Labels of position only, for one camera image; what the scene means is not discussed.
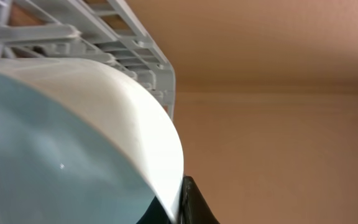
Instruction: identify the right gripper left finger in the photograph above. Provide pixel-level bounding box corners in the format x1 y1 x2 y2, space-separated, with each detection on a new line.
137 197 171 224

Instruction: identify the grey dishwasher rack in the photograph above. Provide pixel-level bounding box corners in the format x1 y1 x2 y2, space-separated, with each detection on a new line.
0 0 176 117

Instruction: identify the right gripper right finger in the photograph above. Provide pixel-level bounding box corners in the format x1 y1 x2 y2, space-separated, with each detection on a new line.
180 176 219 224

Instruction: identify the light blue bowl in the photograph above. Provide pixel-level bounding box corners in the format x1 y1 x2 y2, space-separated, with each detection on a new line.
0 58 183 223

